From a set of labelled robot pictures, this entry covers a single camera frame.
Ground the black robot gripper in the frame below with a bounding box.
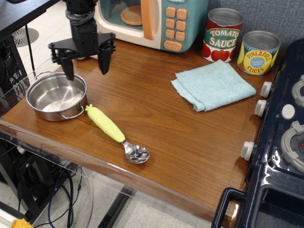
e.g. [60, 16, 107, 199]
[48, 22, 116, 81]

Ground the round stainless steel pot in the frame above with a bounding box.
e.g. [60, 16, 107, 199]
[26, 71, 87, 122]

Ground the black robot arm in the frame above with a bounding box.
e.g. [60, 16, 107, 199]
[48, 0, 115, 81]

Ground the light blue folded cloth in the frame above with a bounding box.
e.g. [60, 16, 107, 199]
[171, 60, 256, 112]

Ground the black side desk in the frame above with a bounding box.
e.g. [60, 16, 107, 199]
[0, 0, 58, 40]

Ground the teal toy microwave oven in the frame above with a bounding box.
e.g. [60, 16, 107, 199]
[95, 0, 209, 53]

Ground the tomato sauce can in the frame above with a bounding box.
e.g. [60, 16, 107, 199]
[201, 8, 244, 62]

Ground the pineapple slices can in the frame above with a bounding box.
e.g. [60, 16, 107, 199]
[237, 30, 281, 76]

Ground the white stove knob middle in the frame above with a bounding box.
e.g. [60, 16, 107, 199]
[254, 100, 267, 117]

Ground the white stove knob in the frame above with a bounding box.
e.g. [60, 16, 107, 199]
[241, 142, 255, 161]
[260, 82, 272, 98]
[254, 100, 267, 117]

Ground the white stove knob rear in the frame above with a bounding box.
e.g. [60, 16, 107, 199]
[260, 82, 272, 98]

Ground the white stove knob front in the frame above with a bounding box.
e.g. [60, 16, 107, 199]
[241, 142, 255, 161]

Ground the dark blue toy stove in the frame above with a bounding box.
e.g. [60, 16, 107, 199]
[212, 39, 304, 228]

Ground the spoon with yellow-green handle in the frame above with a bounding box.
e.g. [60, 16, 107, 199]
[85, 104, 150, 164]

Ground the black cable under table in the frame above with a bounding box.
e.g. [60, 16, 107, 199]
[33, 166, 84, 228]

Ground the blue cable under table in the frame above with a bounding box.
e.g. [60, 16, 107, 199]
[47, 167, 75, 228]

